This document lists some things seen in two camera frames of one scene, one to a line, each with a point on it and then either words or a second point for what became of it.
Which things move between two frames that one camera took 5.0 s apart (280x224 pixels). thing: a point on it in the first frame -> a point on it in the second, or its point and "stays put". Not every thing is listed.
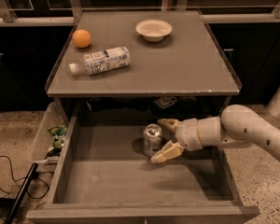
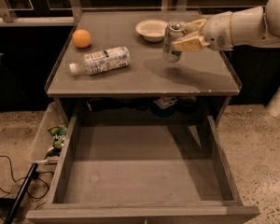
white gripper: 187,133 -> 217,31
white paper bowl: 154,30 stays put
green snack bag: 58,133 stays put
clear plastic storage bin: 49,139 stays put
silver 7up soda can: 152,138 -> 174,30
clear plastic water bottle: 104,61 stays put
